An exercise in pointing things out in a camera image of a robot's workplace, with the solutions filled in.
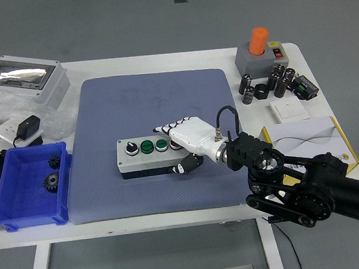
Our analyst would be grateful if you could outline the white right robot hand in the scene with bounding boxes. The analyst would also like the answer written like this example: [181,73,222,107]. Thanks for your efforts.
[151,113,226,177]

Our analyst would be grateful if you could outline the grey push button control box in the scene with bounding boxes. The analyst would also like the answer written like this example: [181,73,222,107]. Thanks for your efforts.
[115,132,192,181]

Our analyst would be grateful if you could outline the black cylindrical capacitor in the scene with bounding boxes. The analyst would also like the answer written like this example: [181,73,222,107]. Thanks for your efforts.
[265,71,282,92]
[272,76,291,99]
[273,63,286,78]
[237,73,254,96]
[283,66,297,85]
[241,85,258,106]

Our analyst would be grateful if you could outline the grey block holder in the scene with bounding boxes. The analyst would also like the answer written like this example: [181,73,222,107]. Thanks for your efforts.
[232,40,278,82]

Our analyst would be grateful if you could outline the grey-blue table mat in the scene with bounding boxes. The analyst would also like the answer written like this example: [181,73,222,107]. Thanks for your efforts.
[55,65,252,226]

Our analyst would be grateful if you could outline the orange cylinder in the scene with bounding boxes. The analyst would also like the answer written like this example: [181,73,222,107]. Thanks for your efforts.
[246,26,271,57]

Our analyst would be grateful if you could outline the white and yellow cardboard box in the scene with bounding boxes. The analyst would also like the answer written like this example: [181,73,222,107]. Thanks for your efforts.
[258,113,359,185]

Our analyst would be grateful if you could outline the black module with green terminal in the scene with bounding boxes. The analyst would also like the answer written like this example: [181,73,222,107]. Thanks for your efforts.
[289,73,320,102]

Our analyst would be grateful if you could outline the small black gear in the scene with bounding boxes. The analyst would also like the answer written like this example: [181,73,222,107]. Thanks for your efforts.
[47,155,63,171]

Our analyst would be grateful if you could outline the large black gear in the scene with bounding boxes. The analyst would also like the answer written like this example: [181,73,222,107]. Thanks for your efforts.
[41,171,62,195]

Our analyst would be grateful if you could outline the black power adapter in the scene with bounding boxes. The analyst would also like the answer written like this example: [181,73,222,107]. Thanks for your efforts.
[10,114,44,149]

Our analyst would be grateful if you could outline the blue plastic bin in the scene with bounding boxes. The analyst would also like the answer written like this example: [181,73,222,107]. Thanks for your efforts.
[0,140,79,233]

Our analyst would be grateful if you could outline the clear plastic bag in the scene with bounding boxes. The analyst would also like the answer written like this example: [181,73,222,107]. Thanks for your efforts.
[0,80,73,145]

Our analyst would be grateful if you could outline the black ring nut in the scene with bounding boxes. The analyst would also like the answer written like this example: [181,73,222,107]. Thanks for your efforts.
[252,83,270,101]

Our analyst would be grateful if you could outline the white wall switch plate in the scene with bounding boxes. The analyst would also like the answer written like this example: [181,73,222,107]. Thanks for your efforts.
[269,97,311,125]

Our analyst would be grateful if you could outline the white switch box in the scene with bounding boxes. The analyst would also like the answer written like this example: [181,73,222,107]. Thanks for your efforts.
[267,40,290,70]

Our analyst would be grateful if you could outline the grey enclosure with clear lid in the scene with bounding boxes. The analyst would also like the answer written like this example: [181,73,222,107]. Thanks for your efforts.
[0,50,73,115]

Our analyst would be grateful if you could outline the thin black cable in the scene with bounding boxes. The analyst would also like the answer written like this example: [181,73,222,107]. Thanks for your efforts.
[267,213,304,269]

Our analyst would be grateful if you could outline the white wall socket plate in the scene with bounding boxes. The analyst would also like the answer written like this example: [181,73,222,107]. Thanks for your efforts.
[0,117,44,148]

